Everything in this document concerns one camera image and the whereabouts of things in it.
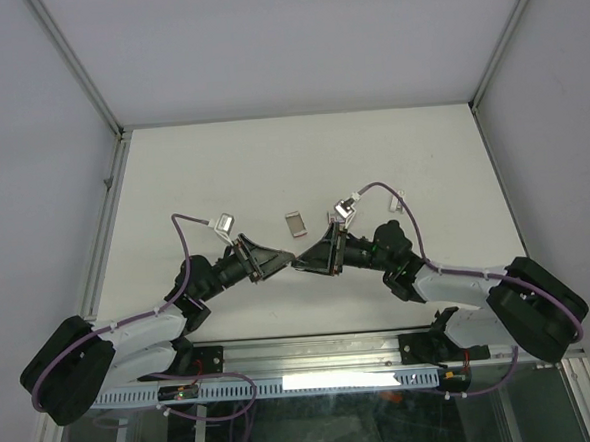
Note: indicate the white slotted cable duct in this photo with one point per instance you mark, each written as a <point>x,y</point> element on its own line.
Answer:
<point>268,388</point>

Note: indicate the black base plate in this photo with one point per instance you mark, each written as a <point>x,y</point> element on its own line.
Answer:
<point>436,350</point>
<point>203,360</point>

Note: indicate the aluminium mounting rail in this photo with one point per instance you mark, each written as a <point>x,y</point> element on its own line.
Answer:
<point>308,350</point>

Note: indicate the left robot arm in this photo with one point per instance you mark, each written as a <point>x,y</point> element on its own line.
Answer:
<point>126,335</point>

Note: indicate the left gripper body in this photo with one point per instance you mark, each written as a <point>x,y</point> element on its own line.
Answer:
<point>228,271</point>

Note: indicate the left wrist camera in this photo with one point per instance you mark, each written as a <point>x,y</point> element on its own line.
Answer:
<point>222,227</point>

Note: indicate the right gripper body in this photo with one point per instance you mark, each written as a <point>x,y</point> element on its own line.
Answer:
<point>358,253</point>

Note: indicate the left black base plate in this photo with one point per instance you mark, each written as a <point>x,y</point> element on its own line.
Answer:
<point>203,360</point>

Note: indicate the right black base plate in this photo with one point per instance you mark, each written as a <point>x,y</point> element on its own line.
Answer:
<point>436,350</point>

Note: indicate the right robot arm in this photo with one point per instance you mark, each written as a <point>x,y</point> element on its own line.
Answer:
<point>520,304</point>

